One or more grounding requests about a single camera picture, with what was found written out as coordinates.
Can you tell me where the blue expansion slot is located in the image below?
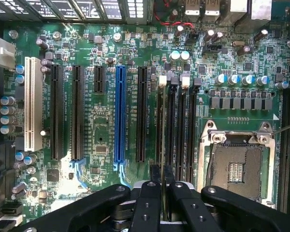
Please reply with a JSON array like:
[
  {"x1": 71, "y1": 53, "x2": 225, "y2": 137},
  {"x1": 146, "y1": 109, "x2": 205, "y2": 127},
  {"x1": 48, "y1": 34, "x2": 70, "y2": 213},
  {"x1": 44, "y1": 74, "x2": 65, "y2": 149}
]
[{"x1": 113, "y1": 65, "x2": 128, "y2": 172}]

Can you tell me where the black SATA connector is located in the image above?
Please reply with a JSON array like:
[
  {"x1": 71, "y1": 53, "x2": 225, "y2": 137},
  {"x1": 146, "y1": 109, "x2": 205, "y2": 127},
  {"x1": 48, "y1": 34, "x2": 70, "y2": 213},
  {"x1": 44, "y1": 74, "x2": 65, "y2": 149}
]
[{"x1": 1, "y1": 203, "x2": 24, "y2": 215}]

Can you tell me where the green motherboard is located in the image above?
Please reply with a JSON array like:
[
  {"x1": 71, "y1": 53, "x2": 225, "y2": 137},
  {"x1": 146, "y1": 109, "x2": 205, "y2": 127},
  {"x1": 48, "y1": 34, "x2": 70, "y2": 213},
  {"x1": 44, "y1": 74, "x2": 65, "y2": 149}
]
[{"x1": 2, "y1": 21, "x2": 290, "y2": 218}]

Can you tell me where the silver CPU socket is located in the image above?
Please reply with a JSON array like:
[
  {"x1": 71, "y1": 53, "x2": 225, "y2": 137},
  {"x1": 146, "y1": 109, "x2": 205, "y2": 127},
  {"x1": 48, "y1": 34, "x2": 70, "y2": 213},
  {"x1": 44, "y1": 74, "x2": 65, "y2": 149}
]
[{"x1": 197, "y1": 120, "x2": 278, "y2": 206}]

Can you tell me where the long black expansion slot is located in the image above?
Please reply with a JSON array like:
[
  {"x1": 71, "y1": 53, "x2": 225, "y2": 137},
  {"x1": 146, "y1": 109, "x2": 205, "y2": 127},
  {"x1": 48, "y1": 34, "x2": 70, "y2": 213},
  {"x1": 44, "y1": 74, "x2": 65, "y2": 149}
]
[
  {"x1": 71, "y1": 64, "x2": 85, "y2": 162},
  {"x1": 50, "y1": 64, "x2": 64, "y2": 161},
  {"x1": 136, "y1": 66, "x2": 148, "y2": 162}
]

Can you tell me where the white power connector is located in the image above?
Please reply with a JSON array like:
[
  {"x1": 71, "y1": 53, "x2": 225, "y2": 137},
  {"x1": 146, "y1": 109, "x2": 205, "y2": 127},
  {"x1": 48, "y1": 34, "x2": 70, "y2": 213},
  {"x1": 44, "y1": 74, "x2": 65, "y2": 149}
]
[{"x1": 0, "y1": 36, "x2": 16, "y2": 71}]

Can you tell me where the short black expansion slot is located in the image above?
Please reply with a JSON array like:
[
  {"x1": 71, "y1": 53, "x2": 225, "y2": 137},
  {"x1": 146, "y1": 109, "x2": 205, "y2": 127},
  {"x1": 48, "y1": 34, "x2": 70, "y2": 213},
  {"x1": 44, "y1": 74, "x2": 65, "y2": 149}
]
[{"x1": 93, "y1": 65, "x2": 106, "y2": 95}]

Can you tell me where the white PCI expansion slot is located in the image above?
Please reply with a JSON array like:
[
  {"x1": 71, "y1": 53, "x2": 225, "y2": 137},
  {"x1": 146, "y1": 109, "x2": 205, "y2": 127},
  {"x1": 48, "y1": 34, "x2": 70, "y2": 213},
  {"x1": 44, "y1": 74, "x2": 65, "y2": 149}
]
[{"x1": 24, "y1": 57, "x2": 44, "y2": 152}]

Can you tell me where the silver rear port block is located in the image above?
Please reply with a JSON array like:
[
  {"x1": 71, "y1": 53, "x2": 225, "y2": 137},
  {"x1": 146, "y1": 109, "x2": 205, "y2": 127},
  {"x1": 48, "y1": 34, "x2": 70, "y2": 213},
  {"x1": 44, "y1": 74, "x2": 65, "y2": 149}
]
[{"x1": 184, "y1": 0, "x2": 221, "y2": 17}]

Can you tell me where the red wire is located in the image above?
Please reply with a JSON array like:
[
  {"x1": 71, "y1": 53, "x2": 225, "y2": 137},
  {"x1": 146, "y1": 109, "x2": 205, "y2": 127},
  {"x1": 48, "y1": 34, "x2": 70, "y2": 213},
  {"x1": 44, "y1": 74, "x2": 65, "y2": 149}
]
[{"x1": 153, "y1": 0, "x2": 194, "y2": 28}]

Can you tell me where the white SATA connector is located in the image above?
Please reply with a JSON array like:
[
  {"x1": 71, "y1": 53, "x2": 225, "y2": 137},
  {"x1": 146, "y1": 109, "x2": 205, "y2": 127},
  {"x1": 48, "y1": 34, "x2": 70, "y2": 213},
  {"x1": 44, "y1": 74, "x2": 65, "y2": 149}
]
[{"x1": 0, "y1": 214, "x2": 24, "y2": 228}]

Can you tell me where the silver locking lever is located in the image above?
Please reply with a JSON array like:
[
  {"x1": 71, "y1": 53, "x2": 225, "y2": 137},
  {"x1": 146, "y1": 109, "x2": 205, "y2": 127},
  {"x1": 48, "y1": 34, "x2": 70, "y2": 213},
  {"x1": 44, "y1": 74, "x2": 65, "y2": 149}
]
[{"x1": 256, "y1": 120, "x2": 290, "y2": 139}]

